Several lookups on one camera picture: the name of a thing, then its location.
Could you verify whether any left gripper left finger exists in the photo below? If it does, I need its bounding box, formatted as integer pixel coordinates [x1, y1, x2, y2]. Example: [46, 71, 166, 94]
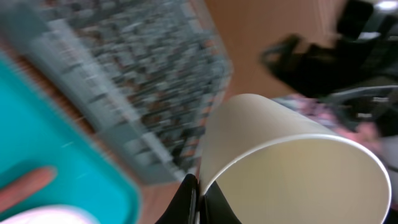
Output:
[155, 174, 198, 224]

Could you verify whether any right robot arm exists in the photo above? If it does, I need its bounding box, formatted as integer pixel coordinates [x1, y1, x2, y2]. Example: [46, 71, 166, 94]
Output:
[259, 1, 397, 137]

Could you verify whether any orange carrot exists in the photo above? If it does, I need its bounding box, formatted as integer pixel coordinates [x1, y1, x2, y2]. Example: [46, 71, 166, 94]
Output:
[1, 166, 57, 213]

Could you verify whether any white paper cup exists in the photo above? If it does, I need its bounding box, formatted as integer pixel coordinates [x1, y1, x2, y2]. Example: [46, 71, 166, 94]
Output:
[200, 94, 392, 224]

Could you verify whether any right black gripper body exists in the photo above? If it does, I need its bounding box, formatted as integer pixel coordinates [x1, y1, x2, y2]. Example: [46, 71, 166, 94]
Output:
[259, 34, 367, 96]

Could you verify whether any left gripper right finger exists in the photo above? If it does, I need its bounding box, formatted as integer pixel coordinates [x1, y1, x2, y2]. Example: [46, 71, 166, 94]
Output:
[203, 182, 241, 224]

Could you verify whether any grey dishwasher rack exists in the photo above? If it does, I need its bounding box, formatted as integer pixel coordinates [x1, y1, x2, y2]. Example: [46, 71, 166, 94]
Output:
[1, 0, 232, 184]

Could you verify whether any teal plastic tray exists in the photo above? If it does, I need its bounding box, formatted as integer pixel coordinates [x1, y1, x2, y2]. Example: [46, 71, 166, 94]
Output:
[1, 55, 141, 224]

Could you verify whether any pink bowl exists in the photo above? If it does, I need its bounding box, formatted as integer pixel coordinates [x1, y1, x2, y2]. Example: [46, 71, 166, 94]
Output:
[1, 205, 100, 224]

